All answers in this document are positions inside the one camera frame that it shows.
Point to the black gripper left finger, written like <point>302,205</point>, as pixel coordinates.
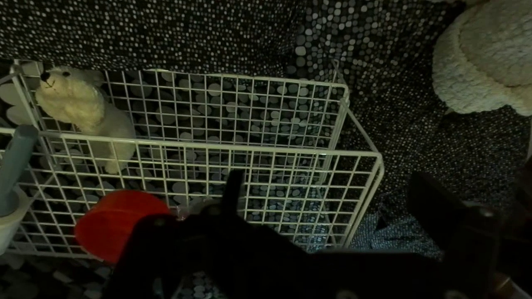
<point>147,259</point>

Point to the black speckled pillow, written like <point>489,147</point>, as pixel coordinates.
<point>139,27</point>

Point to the white plush bear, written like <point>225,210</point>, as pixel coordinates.
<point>76,102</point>

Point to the beige towel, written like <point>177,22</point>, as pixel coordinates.
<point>483,60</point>

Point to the black white speckled blanket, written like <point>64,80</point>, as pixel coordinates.
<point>421,143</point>

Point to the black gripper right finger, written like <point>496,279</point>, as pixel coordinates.
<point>455,233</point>

